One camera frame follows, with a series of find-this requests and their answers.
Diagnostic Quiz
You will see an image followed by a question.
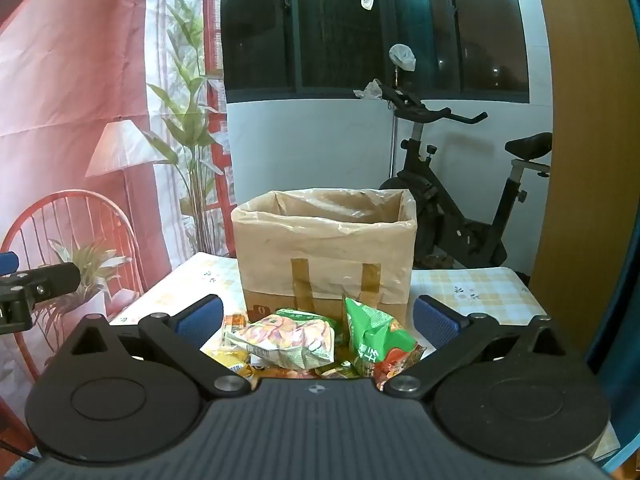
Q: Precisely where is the dark window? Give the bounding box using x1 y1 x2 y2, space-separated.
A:
220 0 531 104

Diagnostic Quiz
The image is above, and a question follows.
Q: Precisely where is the pale green-edged snack bag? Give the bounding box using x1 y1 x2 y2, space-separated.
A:
222 307 346 372

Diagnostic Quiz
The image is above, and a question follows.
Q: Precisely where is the white plastic bag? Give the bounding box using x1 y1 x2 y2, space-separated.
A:
353 80 384 102

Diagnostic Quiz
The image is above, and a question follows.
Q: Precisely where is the black exercise bike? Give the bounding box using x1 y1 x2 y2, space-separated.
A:
377 80 553 271

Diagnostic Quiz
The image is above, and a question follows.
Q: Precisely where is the yellow snack packet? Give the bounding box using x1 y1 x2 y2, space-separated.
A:
209 349 253 377

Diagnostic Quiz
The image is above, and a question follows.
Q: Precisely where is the white hanging cap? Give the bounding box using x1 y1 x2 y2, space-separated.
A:
389 44 417 72

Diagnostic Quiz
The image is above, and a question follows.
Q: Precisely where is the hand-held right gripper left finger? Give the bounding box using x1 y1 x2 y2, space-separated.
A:
69 294 250 402

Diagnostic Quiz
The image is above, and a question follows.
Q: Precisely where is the plastic-lined cardboard box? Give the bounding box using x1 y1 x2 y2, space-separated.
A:
231 187 418 323

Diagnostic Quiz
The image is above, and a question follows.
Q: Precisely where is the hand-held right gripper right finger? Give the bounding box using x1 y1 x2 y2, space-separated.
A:
382 295 583 403

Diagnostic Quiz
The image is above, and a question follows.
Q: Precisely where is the checked floral tablecloth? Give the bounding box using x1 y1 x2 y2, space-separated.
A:
107 252 621 461

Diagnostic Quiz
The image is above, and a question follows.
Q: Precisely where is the green snack bag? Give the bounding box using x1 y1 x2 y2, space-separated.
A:
344 297 428 391

